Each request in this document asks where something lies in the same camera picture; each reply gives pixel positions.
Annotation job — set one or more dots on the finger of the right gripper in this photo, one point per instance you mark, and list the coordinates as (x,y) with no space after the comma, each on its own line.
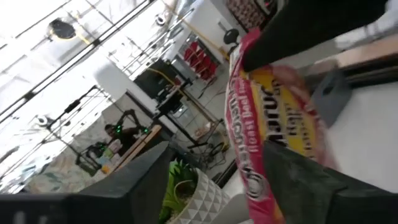
(311,28)

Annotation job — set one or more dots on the green plant in white pot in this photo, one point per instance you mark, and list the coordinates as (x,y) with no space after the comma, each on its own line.
(202,202)

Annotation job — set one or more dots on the black round object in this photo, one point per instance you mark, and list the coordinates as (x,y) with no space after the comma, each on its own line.
(231,36)

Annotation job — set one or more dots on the light wooden side board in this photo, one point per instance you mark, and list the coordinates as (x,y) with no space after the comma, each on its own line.
(367,53)

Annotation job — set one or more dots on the background robot station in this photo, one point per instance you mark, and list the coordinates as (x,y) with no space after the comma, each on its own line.
(124,137)

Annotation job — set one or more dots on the black table frame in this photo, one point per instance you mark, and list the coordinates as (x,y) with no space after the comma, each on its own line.
(373,76)

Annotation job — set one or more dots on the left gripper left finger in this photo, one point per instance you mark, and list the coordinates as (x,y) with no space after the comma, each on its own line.
(130,193)

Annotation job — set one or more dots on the black monitor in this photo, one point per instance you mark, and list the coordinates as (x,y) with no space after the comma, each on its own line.
(155,81)

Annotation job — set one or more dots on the brown dotted patterned chair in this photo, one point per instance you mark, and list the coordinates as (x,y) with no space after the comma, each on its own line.
(248,12)

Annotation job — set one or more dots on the light grey plastic bin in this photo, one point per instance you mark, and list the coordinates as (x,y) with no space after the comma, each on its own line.
(233,211)

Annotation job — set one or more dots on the red roast beef ramen packet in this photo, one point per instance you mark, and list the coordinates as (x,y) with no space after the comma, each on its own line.
(248,124)

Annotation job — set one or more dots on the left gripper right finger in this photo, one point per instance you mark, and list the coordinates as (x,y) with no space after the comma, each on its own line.
(301,189)

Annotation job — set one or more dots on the red chair stack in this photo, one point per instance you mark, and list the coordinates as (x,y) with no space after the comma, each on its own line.
(199,62)

